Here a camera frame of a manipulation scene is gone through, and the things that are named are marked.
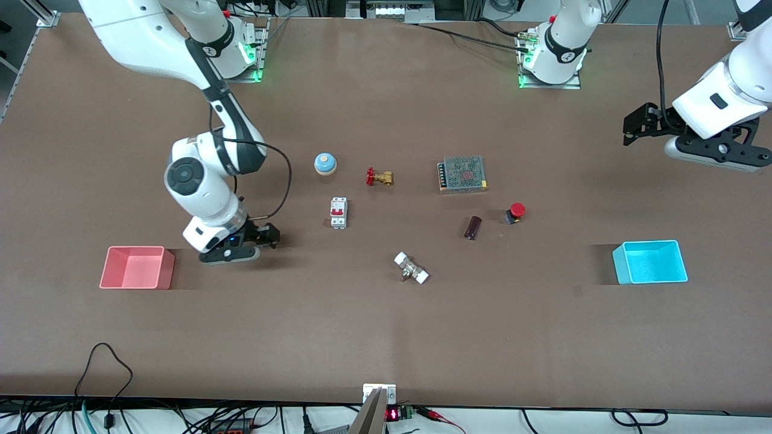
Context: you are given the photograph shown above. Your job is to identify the red clip lead wire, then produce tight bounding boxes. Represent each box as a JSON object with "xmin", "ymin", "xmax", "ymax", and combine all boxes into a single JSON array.
[{"xmin": 415, "ymin": 406, "xmax": 466, "ymax": 434}]

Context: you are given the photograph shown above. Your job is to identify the cyan plastic bin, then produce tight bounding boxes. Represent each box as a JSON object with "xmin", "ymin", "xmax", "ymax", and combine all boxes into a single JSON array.
[{"xmin": 612, "ymin": 239, "xmax": 689, "ymax": 285}]

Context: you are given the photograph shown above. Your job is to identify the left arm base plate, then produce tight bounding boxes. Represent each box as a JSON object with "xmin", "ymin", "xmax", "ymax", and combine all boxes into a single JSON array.
[{"xmin": 517, "ymin": 31, "xmax": 582, "ymax": 90}]

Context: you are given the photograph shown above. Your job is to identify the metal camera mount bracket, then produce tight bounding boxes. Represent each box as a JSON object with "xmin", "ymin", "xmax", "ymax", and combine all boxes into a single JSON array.
[{"xmin": 349, "ymin": 383, "xmax": 397, "ymax": 434}]

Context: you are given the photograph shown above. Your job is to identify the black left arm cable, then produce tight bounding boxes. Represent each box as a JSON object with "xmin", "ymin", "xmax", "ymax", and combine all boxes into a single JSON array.
[{"xmin": 656, "ymin": 0, "xmax": 673, "ymax": 121}]

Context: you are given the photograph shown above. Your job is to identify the metal valve white ends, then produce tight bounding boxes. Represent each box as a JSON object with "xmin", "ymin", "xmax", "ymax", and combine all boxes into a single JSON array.
[{"xmin": 393, "ymin": 251, "xmax": 430, "ymax": 285}]

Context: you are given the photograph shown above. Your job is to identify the black looped table cable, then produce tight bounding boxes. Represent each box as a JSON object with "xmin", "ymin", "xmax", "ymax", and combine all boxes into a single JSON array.
[{"xmin": 72, "ymin": 342, "xmax": 134, "ymax": 434}]

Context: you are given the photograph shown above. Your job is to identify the metal mesh power supply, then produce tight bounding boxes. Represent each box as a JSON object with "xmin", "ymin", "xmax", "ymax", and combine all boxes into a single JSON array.
[{"xmin": 437, "ymin": 156, "xmax": 489, "ymax": 194}]

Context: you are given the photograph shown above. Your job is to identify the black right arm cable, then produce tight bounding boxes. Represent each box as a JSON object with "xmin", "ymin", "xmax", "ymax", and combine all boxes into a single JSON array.
[{"xmin": 208, "ymin": 102, "xmax": 293, "ymax": 220}]

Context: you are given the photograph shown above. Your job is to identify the pink plastic bin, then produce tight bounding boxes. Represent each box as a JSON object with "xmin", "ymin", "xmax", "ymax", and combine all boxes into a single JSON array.
[{"xmin": 99, "ymin": 245, "xmax": 176, "ymax": 291}]

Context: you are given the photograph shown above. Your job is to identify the black coiled cable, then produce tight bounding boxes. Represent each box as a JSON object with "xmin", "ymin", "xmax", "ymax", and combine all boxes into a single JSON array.
[{"xmin": 611, "ymin": 408, "xmax": 669, "ymax": 428}]

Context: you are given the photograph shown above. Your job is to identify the black base power cable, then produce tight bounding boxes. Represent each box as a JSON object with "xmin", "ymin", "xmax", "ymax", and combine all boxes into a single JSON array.
[{"xmin": 415, "ymin": 17, "xmax": 533, "ymax": 54}]

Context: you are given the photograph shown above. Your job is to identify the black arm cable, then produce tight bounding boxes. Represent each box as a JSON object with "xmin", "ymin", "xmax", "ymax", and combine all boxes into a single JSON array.
[
  {"xmin": 656, "ymin": 0, "xmax": 673, "ymax": 121},
  {"xmin": 208, "ymin": 102, "xmax": 293, "ymax": 220}
]

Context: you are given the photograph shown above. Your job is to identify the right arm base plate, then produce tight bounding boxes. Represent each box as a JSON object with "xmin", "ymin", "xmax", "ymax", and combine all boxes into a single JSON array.
[{"xmin": 200, "ymin": 17, "xmax": 270, "ymax": 84}]

